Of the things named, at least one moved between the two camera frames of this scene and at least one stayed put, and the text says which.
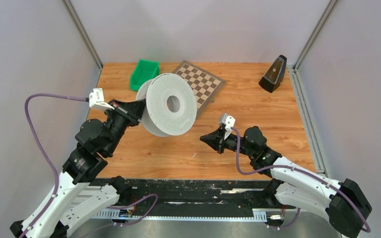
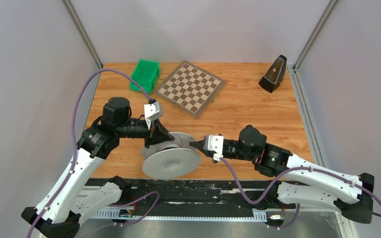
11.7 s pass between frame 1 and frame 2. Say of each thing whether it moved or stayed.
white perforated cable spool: moved
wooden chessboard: stayed
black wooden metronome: stayed
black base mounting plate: stayed
